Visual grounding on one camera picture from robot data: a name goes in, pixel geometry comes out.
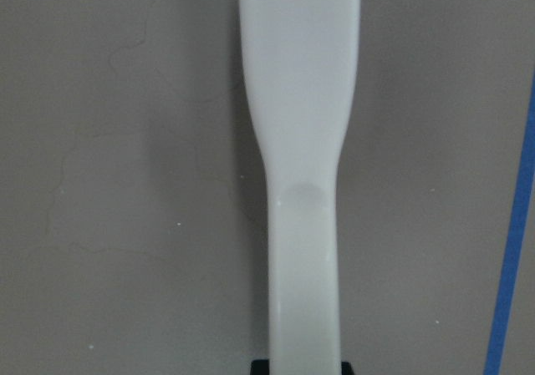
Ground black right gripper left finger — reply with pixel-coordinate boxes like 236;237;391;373
249;359;270;375

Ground beige hand brush black bristles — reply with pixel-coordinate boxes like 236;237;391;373
239;0;361;374

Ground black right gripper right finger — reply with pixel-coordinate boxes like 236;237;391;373
341;361;355;375

